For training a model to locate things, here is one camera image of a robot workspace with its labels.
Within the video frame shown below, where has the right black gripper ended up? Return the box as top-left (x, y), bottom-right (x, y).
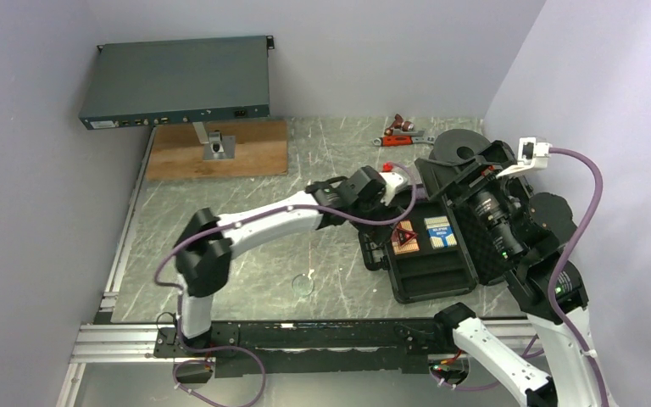
top-left (414, 152), bottom-right (521, 259)

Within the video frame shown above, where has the purple poker chip stack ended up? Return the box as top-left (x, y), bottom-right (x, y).
top-left (415, 187), bottom-right (429, 202)

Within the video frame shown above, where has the blue playing card box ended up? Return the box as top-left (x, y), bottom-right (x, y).
top-left (424, 216), bottom-right (458, 249)

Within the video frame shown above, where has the black poker set case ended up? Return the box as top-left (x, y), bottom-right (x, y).
top-left (357, 140), bottom-right (534, 305)

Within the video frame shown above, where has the clear round dealer button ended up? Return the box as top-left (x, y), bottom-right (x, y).
top-left (292, 274), bottom-right (314, 297)

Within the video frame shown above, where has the red triangular dealer button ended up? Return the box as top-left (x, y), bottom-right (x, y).
top-left (392, 227), bottom-right (417, 246)

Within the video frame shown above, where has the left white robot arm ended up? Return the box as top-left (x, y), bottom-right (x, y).
top-left (175, 166), bottom-right (409, 356)

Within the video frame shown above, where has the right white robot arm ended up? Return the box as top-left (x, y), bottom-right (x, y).
top-left (415, 137), bottom-right (615, 406)

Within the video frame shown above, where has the grey filament spool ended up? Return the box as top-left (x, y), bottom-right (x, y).
top-left (429, 129), bottom-right (491, 163)

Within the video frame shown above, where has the wooden base board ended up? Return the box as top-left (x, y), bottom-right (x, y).
top-left (146, 120), bottom-right (288, 181)

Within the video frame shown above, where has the dark green rack device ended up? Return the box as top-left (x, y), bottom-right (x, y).
top-left (78, 35), bottom-right (275, 130)

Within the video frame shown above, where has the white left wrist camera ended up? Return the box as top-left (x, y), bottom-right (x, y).
top-left (380, 171), bottom-right (409, 205)

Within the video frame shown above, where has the brown hose nozzle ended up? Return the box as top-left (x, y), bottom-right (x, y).
top-left (384, 114), bottom-right (415, 136)

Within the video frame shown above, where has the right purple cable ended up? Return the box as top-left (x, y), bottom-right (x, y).
top-left (429, 147), bottom-right (610, 407)

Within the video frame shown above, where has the purple cable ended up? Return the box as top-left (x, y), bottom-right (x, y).
top-left (429, 147), bottom-right (610, 407)
top-left (153, 162), bottom-right (418, 407)

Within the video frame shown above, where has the grey metal stand bracket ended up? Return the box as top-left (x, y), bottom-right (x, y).
top-left (192, 122), bottom-right (236, 161)

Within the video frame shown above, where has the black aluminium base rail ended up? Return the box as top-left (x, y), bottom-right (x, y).
top-left (70, 318), bottom-right (456, 378)

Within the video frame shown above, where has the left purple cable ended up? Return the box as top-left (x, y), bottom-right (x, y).
top-left (153, 162), bottom-right (418, 407)

